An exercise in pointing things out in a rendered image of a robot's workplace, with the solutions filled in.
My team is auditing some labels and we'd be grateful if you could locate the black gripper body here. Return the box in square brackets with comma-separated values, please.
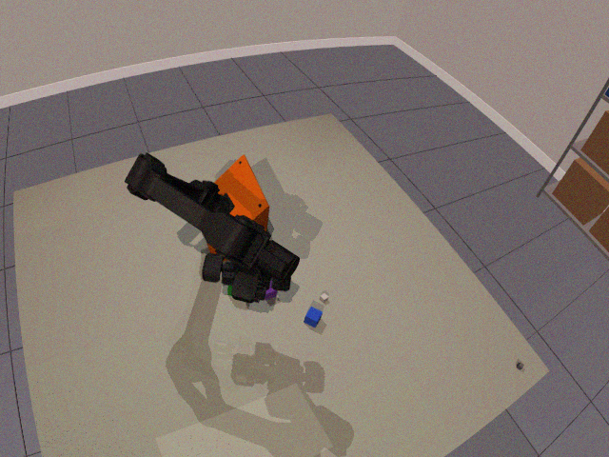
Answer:
[202, 253, 291, 291]

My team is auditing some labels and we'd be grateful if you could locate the purple cube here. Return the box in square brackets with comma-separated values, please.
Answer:
[265, 280, 277, 301]

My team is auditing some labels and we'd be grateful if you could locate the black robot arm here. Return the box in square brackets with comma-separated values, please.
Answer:
[125, 152, 300, 303]

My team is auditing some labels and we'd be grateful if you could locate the blue block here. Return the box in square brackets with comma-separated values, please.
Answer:
[304, 307, 323, 328]

